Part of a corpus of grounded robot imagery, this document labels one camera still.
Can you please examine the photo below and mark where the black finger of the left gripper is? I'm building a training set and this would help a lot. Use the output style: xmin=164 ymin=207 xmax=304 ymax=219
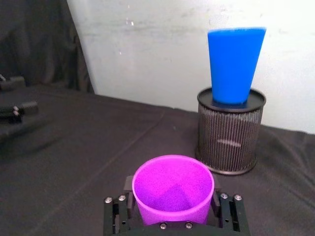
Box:
xmin=0 ymin=74 xmax=26 ymax=91
xmin=0 ymin=101 xmax=39 ymax=124

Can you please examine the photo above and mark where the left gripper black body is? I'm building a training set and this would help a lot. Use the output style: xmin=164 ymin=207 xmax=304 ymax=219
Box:
xmin=0 ymin=117 xmax=47 ymax=148

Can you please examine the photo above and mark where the blue plastic cup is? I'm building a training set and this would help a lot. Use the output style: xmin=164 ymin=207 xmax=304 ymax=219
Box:
xmin=207 ymin=26 xmax=267 ymax=105

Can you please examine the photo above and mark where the purple plastic cup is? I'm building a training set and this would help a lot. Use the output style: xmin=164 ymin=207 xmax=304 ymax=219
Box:
xmin=131 ymin=154 xmax=215 ymax=227

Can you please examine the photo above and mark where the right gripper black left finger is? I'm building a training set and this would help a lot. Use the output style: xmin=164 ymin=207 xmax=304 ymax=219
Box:
xmin=103 ymin=175 xmax=144 ymax=236

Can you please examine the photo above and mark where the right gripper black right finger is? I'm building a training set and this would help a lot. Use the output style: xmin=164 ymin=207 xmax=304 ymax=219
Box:
xmin=208 ymin=181 xmax=246 ymax=233

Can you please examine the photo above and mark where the black table cloth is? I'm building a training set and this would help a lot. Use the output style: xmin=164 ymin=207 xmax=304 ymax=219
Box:
xmin=0 ymin=83 xmax=315 ymax=236

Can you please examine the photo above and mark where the black wire mesh cylinder holder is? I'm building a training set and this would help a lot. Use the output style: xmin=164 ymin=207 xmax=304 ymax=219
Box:
xmin=194 ymin=86 xmax=267 ymax=176

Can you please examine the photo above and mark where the black hanging backdrop cloth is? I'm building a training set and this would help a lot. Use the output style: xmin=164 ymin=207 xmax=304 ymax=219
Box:
xmin=0 ymin=0 xmax=95 ymax=94

